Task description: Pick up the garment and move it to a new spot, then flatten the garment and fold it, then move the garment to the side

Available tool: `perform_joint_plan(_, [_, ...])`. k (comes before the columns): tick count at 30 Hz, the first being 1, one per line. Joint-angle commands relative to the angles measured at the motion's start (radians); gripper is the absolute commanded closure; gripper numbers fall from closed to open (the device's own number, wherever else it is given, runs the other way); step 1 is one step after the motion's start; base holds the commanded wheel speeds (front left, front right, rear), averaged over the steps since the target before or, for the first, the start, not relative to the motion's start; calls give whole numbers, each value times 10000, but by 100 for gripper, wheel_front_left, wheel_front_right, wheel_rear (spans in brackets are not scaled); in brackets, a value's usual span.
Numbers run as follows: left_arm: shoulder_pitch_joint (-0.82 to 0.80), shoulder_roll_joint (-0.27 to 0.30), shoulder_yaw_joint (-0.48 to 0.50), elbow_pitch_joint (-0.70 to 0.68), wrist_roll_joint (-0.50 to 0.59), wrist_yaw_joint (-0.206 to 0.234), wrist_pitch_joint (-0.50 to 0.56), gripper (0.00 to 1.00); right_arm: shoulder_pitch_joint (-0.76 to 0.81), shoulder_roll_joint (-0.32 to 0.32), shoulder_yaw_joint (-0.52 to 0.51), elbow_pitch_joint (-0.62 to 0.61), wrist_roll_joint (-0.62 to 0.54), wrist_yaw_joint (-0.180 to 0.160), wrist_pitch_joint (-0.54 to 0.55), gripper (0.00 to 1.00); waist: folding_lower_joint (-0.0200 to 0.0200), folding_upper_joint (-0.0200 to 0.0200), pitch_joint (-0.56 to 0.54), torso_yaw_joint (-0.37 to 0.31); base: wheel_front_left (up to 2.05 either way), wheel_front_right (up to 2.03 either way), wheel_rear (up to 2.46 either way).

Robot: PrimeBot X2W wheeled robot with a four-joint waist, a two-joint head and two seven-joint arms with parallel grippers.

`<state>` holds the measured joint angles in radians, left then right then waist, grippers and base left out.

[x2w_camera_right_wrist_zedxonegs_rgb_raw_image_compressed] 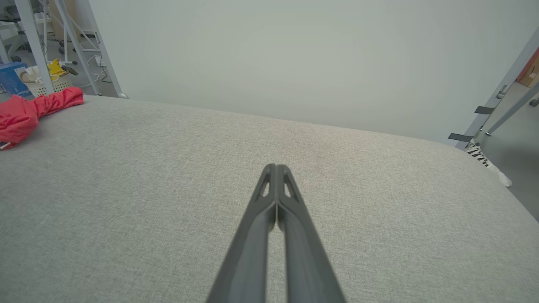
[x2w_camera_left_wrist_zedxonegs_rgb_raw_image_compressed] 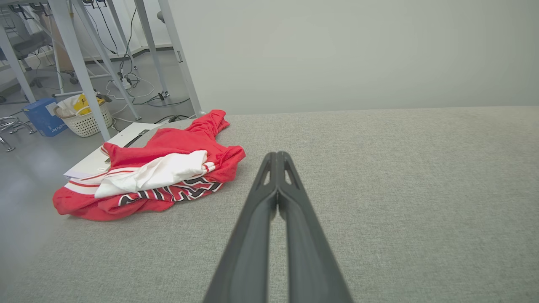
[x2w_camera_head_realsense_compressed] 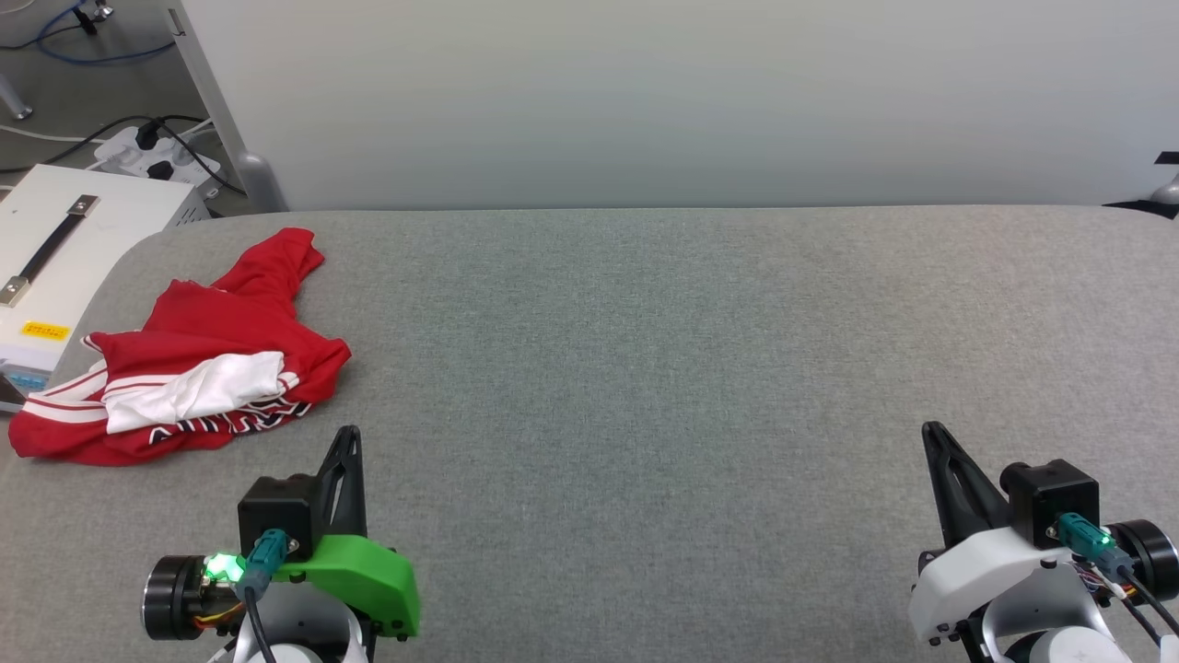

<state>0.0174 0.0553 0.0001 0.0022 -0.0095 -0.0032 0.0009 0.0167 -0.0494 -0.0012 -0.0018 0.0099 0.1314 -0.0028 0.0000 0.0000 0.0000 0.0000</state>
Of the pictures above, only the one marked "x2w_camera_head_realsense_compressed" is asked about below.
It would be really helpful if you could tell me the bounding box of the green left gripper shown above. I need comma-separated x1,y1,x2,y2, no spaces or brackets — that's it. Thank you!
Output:
273,425,422,640

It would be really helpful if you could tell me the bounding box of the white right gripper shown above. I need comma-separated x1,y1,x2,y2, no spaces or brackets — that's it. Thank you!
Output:
907,421,1080,650

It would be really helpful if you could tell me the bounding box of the red and white basketball jersey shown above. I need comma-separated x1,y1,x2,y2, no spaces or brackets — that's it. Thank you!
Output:
7,227,353,467

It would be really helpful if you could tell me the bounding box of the white power strip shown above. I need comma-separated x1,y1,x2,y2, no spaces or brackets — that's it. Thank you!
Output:
92,125,224,202

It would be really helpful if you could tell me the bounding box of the grey chair base leg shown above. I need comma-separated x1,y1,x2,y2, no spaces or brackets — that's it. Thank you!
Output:
0,72,34,122

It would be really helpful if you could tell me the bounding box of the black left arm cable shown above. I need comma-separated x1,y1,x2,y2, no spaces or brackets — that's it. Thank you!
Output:
241,529,294,663

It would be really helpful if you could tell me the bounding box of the white box with black handle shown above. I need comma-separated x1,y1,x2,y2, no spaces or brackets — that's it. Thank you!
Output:
0,164,215,413

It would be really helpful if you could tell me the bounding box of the black floor cable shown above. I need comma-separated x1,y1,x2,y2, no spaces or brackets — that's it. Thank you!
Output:
0,114,246,196

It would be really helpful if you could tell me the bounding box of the blue floor cable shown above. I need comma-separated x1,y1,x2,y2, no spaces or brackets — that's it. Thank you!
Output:
37,0,178,67

